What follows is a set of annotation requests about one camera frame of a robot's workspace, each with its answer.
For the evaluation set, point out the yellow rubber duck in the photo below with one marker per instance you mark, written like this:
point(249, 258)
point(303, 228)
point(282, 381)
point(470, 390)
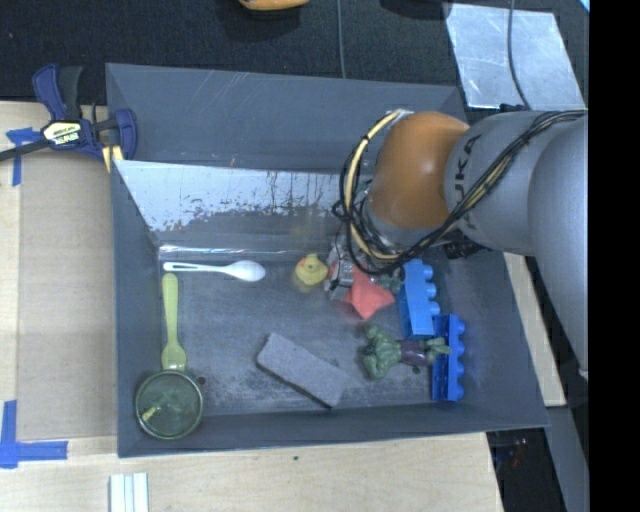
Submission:
point(310, 271)

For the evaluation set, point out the red-orange angular toy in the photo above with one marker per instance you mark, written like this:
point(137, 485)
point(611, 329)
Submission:
point(369, 299)

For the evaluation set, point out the blue toy building brick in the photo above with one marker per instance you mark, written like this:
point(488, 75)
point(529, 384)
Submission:
point(419, 300)
point(449, 360)

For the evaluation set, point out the green toy figure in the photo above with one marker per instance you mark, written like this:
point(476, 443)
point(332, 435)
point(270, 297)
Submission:
point(382, 352)

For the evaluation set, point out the white plastic spoon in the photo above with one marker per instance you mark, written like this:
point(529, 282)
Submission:
point(247, 271)

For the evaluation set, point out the grey flat block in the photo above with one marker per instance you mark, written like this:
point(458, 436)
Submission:
point(302, 369)

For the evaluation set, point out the yellow-green plastic spoon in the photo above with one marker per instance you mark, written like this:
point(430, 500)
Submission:
point(171, 320)

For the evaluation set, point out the grey metal bin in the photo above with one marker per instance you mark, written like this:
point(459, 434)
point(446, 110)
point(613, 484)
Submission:
point(240, 120)

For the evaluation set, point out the pale wood board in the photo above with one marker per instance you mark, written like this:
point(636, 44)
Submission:
point(65, 300)

